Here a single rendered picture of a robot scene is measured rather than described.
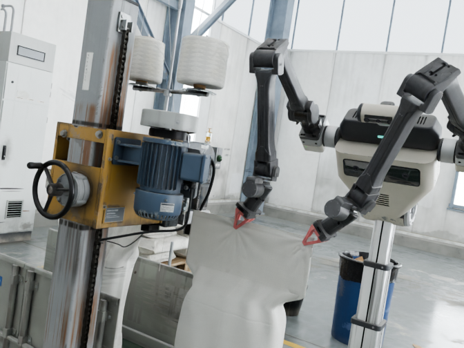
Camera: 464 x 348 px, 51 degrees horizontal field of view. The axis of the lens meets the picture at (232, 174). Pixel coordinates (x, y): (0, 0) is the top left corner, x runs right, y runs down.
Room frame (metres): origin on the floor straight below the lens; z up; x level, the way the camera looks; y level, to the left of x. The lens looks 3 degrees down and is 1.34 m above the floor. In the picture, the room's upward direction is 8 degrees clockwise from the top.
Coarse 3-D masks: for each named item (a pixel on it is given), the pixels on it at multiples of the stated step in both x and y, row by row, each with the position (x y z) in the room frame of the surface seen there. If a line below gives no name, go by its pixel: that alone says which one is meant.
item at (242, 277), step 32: (192, 224) 1.86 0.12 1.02; (224, 224) 1.80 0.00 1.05; (256, 224) 1.73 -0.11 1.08; (192, 256) 1.85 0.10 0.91; (224, 256) 1.79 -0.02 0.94; (256, 256) 1.72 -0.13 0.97; (288, 256) 1.65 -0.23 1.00; (192, 288) 1.78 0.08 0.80; (224, 288) 1.74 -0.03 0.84; (256, 288) 1.70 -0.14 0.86; (288, 288) 1.64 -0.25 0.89; (192, 320) 1.75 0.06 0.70; (224, 320) 1.68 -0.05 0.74; (256, 320) 1.64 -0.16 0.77
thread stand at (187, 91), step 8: (176, 24) 1.74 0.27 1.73; (176, 32) 1.74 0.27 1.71; (176, 40) 1.75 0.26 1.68; (168, 80) 1.74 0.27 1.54; (136, 88) 1.82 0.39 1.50; (144, 88) 1.80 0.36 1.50; (152, 88) 1.78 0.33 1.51; (160, 88) 1.77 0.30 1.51; (168, 88) 1.74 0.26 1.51; (184, 88) 1.64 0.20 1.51; (192, 88) 1.63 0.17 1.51; (200, 88) 1.68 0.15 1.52; (168, 96) 1.74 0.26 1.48; (208, 96) 1.67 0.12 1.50
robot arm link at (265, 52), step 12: (264, 48) 1.64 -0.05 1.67; (276, 48) 1.60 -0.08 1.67; (252, 60) 1.63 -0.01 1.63; (264, 60) 1.60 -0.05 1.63; (288, 60) 1.72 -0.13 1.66; (288, 72) 1.73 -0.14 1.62; (288, 84) 1.78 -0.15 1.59; (288, 96) 1.84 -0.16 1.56; (300, 96) 1.85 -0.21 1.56; (288, 108) 1.92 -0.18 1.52; (300, 108) 1.87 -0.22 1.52; (312, 108) 1.88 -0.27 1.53; (312, 120) 1.90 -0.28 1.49
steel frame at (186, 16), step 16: (160, 0) 7.28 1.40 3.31; (176, 0) 7.62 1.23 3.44; (192, 0) 7.68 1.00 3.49; (224, 0) 8.82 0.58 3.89; (272, 0) 10.52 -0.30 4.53; (288, 0) 10.27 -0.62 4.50; (144, 16) 7.01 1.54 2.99; (176, 16) 7.78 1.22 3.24; (192, 16) 7.73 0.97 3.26; (272, 16) 10.59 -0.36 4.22; (288, 16) 10.36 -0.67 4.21; (144, 32) 7.09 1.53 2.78; (192, 32) 8.15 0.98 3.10; (272, 32) 10.56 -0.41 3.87; (288, 32) 10.46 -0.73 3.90; (176, 48) 7.73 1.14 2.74; (176, 64) 7.71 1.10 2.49; (176, 80) 7.59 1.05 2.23; (160, 96) 7.82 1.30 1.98; (176, 96) 7.63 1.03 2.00; (256, 96) 10.47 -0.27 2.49; (176, 112) 7.68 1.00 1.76; (256, 112) 10.55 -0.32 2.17; (256, 128) 10.58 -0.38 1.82; (256, 144) 10.55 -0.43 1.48
